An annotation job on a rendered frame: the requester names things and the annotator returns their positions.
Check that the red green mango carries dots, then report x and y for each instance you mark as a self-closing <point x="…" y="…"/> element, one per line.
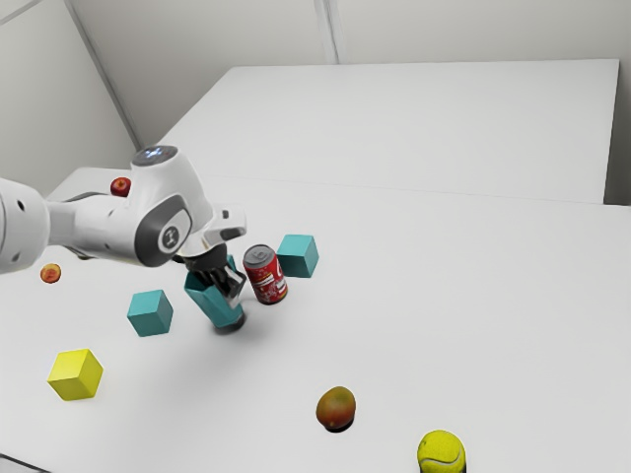
<point x="335" y="408"/>

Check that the red apple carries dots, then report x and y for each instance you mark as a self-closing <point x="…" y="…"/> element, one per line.
<point x="120" y="186"/>

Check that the orange red peach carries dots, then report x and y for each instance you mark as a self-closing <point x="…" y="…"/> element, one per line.
<point x="50" y="273"/>

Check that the yellow tennis ball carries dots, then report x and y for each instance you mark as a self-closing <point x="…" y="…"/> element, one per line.
<point x="441" y="453"/>

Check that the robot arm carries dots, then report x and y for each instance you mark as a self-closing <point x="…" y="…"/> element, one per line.
<point x="148" y="217"/>

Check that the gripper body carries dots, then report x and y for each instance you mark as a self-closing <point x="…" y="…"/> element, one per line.
<point x="203" y="262"/>

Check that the red soda can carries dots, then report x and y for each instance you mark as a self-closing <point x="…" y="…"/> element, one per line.
<point x="266" y="276"/>

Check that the teal cube block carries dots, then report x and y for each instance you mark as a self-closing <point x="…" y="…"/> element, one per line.
<point x="150" y="312"/>
<point x="299" y="255"/>

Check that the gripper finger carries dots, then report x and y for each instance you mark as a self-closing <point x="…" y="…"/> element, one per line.
<point x="229" y="284"/>

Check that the teal faceted mug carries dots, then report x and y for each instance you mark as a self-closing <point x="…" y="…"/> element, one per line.
<point x="217" y="305"/>

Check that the yellow cube block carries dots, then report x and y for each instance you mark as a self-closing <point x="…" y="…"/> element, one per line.
<point x="75" y="374"/>

